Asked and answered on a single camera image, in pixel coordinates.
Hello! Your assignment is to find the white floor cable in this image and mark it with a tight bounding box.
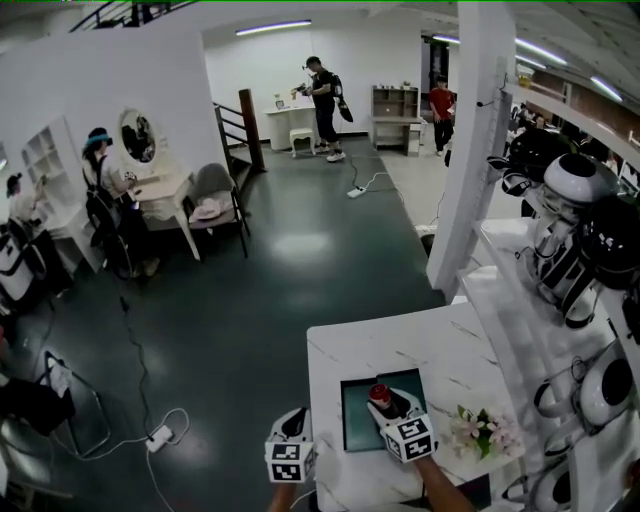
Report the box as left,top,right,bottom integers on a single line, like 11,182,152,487
145,406,192,512

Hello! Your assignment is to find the black floor cable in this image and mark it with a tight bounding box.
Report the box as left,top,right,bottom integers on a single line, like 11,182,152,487
116,294,154,442

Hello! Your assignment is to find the matte black helmet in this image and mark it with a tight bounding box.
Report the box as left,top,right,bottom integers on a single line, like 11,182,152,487
487,127,569,199

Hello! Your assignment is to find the white bag with black strap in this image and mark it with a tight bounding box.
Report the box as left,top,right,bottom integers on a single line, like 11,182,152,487
0,230,50,307

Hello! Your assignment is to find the person's left forearm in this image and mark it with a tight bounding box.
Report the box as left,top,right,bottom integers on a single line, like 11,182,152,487
266,479,312,512

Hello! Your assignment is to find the ceiling light tube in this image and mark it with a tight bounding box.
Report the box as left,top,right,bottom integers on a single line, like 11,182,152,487
514,37,569,67
589,75,625,104
234,19,313,37

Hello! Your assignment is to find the brown wooden post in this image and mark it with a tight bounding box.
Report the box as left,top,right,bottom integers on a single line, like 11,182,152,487
238,88,268,175

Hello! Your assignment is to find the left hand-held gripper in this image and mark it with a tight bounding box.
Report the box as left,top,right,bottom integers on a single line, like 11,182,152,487
263,407,318,484

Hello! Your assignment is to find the white helmet with black top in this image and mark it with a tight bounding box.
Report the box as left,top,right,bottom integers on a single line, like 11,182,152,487
502,449,579,512
529,152,622,329
533,343,640,437

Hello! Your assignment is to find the white bookshelf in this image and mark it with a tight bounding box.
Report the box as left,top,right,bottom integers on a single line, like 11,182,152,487
19,114,105,275

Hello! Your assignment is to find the pink cloth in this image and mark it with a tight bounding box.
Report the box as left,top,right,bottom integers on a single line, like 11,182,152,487
188,195,237,225

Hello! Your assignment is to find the white stool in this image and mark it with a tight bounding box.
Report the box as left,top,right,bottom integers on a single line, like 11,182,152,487
289,127,318,159

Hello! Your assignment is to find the white square pillar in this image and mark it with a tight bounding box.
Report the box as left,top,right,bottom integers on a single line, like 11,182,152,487
424,0,518,305

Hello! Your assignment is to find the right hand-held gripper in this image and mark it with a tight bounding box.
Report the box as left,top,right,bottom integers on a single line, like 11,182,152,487
367,388,439,464

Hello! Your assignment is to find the thin floor cable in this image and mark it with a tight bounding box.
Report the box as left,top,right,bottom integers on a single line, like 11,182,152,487
349,154,396,194

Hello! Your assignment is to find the white dressing table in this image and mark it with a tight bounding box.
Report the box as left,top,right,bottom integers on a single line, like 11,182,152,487
127,171,202,262

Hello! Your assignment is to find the wooden shelf cabinet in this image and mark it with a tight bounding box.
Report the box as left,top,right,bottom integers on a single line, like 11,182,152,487
370,83,427,152

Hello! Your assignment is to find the grey chair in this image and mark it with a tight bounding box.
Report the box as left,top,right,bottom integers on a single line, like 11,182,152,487
181,162,252,260

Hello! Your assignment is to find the glossy black helmet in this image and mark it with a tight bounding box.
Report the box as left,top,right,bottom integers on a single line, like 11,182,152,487
578,193,640,292

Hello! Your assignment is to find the person's right forearm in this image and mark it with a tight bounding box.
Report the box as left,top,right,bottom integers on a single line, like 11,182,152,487
413,453,477,512

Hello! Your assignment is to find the white shelf rack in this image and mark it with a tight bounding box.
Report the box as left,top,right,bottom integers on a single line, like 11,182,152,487
457,57,640,512

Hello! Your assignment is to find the black seat metal chair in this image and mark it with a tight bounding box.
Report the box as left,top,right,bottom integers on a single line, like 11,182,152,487
0,349,112,459

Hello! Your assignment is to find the white curved desk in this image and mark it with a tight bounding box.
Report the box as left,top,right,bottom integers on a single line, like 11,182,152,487
262,106,320,152

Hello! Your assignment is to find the black stair railing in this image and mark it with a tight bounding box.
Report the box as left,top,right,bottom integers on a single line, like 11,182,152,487
213,101,252,182

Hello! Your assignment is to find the dark green gift box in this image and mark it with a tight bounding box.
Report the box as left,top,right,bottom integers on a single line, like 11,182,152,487
340,368,427,454

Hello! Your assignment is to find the red round object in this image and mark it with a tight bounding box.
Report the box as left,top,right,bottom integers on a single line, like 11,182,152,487
368,383,395,410

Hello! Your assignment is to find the oval mirror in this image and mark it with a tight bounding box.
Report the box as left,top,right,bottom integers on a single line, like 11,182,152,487
117,106,158,165

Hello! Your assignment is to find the pink flower bouquet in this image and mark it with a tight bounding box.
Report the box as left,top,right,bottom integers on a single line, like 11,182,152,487
448,403,525,462

